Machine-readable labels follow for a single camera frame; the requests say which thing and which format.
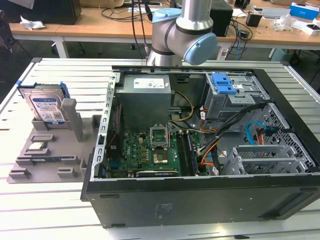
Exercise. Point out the hard disk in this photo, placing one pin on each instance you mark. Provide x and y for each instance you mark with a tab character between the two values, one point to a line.
45	105

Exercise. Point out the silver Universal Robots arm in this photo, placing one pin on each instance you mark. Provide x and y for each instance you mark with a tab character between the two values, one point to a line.
190	15

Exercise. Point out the grey metal disk bay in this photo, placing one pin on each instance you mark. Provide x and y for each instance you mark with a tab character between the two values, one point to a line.
262	160

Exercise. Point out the grey power supply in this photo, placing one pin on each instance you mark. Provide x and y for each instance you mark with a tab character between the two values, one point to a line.
142	105

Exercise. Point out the CPU socket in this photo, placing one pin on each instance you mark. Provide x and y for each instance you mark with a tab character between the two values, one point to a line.
160	158

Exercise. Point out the green motherboard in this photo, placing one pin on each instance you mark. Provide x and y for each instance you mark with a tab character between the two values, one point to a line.
135	150

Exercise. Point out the black RAM slot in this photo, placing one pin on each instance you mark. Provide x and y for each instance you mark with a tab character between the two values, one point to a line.
188	155
182	155

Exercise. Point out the black graphics card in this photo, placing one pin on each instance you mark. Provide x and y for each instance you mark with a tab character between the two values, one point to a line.
157	173

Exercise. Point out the grey metal drive cage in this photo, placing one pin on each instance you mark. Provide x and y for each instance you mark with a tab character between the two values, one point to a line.
225	105

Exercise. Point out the blue drive cage latch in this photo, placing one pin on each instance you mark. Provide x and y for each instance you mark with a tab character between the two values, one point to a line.
222	83

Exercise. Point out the black open PC case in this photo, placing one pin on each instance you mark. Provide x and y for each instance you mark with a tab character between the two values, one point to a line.
175	200

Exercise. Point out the wooden desk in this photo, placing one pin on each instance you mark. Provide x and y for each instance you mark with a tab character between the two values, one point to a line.
87	30

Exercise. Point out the black desktop computer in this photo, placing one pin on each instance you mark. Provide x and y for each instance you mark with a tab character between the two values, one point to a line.
222	22

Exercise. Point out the RAM stick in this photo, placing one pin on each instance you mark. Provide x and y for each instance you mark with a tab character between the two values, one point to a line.
47	159

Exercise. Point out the silver CPU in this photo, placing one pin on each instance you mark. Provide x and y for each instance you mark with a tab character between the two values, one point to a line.
37	146

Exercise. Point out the brown cardboard box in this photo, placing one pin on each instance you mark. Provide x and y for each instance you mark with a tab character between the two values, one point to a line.
100	3

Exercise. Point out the small black box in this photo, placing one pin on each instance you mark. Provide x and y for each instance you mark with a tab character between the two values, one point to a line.
253	20

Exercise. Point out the blue tape piece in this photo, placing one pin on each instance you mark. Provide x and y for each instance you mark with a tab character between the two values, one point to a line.
19	82

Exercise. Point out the black computer tower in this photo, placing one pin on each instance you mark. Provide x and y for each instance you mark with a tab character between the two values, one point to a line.
50	10

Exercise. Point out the clear plastic bag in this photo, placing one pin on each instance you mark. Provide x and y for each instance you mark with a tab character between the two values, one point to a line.
282	22

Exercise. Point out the grey tray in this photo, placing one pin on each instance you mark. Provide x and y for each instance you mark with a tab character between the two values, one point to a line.
275	12

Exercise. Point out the crumpled white paper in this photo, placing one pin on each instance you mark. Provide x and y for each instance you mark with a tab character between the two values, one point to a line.
32	24

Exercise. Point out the white phone box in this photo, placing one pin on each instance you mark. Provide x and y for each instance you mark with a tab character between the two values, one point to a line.
311	30

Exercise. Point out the blue cardboard box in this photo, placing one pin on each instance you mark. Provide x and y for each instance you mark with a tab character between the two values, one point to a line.
303	11

